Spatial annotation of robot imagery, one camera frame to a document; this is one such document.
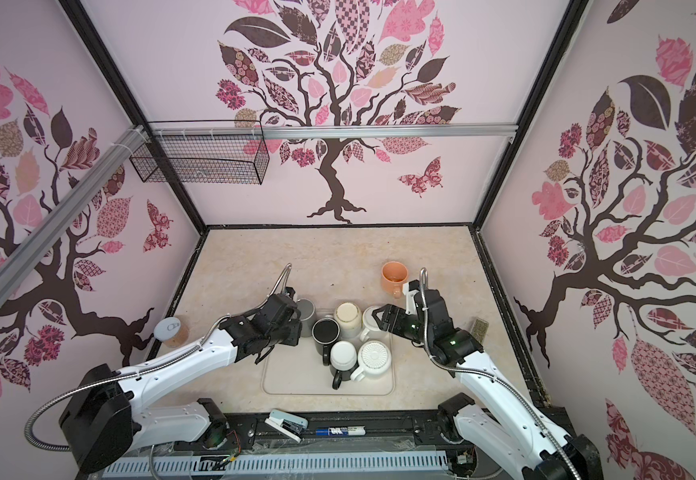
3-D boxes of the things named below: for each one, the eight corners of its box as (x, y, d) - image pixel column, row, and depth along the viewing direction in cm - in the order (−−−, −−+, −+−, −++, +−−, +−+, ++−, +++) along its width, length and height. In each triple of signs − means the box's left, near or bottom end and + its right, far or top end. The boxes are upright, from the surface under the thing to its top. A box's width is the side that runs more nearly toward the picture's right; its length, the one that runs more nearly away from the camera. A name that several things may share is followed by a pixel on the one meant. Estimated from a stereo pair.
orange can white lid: (159, 346, 90) (149, 338, 86) (169, 325, 95) (159, 316, 90) (184, 346, 90) (175, 338, 86) (193, 325, 95) (184, 316, 90)
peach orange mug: (382, 304, 100) (384, 288, 93) (380, 277, 107) (382, 261, 100) (406, 304, 100) (410, 288, 93) (403, 277, 107) (406, 261, 100)
